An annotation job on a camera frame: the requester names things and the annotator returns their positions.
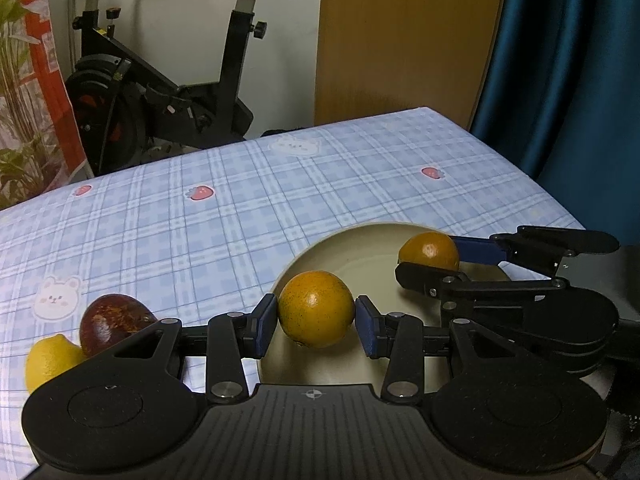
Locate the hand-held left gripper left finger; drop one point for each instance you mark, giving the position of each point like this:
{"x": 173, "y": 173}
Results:
{"x": 266, "y": 325}

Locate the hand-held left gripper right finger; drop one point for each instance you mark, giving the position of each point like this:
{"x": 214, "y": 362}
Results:
{"x": 366, "y": 327}

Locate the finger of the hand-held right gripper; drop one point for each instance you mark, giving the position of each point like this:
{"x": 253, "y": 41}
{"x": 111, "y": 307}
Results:
{"x": 475, "y": 250}
{"x": 420, "y": 277}

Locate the cream round plate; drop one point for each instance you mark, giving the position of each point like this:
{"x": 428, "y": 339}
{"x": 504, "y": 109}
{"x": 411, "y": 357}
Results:
{"x": 350, "y": 255}

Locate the large yellow lemon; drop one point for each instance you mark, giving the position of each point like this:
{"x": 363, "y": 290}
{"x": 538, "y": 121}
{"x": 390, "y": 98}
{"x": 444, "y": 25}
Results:
{"x": 50, "y": 360}

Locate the dark purple mangosteen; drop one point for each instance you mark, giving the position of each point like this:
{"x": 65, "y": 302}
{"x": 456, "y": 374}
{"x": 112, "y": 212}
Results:
{"x": 112, "y": 322}

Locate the red plant printed wall cloth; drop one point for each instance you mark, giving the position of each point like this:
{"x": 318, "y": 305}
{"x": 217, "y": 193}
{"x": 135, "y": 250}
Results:
{"x": 30, "y": 85}

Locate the dark orange round orange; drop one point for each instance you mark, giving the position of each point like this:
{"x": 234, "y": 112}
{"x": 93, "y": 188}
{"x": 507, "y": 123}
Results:
{"x": 429, "y": 251}

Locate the black exercise bike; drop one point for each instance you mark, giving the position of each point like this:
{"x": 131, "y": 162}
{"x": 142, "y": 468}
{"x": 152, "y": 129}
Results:
{"x": 150, "y": 95}

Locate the dark blue curtain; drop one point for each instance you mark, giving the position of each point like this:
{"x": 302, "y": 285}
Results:
{"x": 565, "y": 60}

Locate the large yellow-orange speckled orange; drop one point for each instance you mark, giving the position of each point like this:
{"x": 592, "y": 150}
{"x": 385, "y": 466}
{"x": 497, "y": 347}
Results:
{"x": 316, "y": 310}

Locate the light wooden board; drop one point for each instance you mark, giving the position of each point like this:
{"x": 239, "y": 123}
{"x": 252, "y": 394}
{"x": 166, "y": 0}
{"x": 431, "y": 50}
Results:
{"x": 400, "y": 35}

